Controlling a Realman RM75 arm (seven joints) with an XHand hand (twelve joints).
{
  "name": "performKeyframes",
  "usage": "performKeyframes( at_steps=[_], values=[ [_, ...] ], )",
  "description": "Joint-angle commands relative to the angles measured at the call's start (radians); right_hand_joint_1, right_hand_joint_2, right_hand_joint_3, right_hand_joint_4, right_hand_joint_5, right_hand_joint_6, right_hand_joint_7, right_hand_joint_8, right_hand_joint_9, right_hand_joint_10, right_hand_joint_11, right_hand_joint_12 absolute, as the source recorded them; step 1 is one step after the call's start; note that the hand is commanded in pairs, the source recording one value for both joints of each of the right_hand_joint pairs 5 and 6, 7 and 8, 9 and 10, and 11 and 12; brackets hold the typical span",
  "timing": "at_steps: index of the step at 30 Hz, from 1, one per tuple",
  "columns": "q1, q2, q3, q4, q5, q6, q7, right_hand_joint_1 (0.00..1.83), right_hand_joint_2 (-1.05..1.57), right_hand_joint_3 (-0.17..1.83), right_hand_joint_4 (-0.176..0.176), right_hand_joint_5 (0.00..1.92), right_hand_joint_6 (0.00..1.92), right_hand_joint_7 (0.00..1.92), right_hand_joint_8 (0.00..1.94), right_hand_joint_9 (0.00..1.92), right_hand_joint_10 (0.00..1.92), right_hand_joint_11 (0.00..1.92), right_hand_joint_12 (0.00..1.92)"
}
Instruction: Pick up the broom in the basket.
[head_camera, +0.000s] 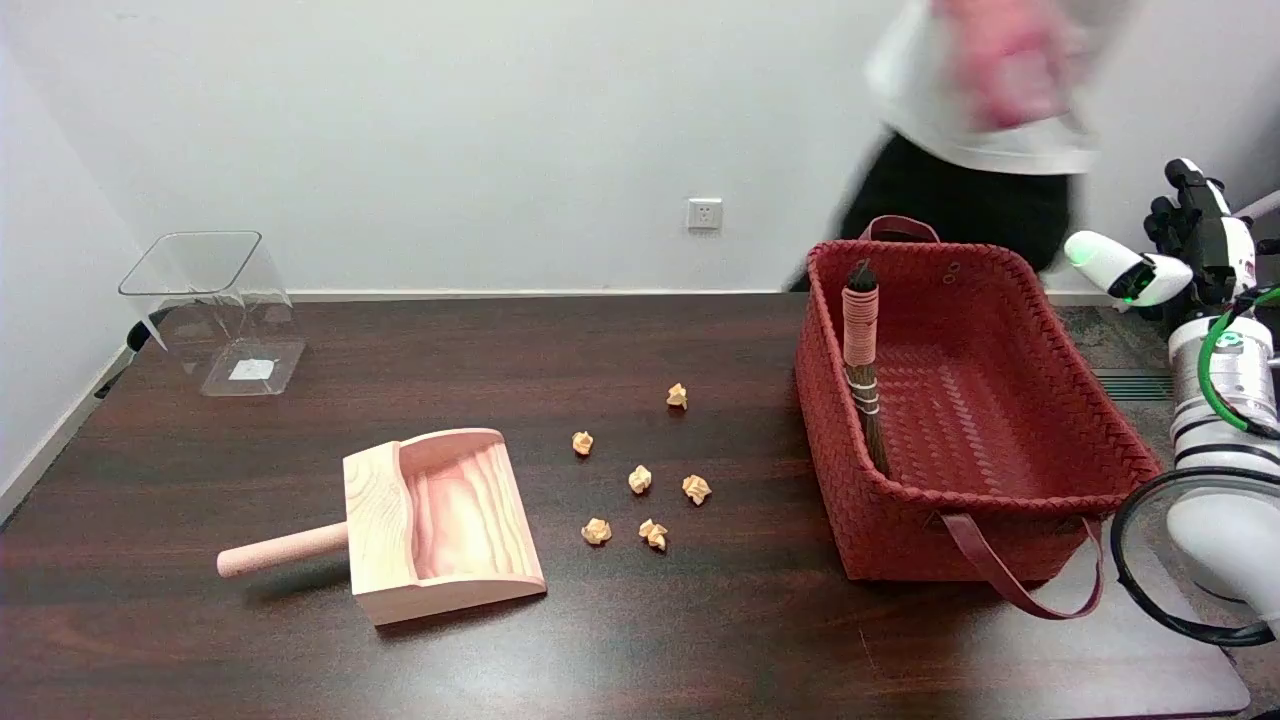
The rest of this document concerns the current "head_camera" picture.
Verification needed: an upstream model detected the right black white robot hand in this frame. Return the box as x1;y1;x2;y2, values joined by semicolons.
1063;158;1261;321

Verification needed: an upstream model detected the small brown hand broom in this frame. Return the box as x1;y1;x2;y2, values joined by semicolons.
842;260;892;478

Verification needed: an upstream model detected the red woven basket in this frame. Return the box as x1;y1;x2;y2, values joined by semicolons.
795;215;1163;621

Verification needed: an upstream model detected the floor vent grille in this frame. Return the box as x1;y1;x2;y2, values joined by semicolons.
1090;368;1173;403

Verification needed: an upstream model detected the person in white shirt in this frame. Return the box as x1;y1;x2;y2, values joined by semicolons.
788;0;1136;294

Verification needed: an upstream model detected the clear plastic bin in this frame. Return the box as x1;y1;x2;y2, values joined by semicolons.
118;231;306;398

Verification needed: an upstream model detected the green robot cable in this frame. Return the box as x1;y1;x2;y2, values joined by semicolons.
1197;285;1280;441

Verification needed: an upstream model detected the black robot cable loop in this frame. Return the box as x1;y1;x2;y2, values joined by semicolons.
1110;466;1280;647

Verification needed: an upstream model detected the wooden dustpan with handle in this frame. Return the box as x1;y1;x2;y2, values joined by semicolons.
217;428;548;627

